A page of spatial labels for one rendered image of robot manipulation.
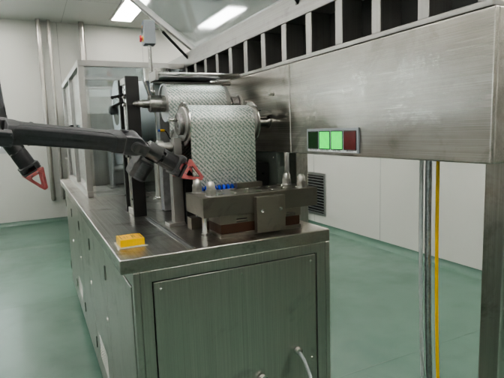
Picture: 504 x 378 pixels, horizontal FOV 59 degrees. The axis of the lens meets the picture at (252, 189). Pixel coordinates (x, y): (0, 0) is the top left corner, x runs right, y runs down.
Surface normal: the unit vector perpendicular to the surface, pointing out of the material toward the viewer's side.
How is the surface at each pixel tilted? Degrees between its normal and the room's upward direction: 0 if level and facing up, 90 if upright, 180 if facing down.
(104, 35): 90
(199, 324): 90
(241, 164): 90
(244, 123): 90
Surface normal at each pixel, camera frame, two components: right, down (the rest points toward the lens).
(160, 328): 0.44, 0.11
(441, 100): -0.90, 0.08
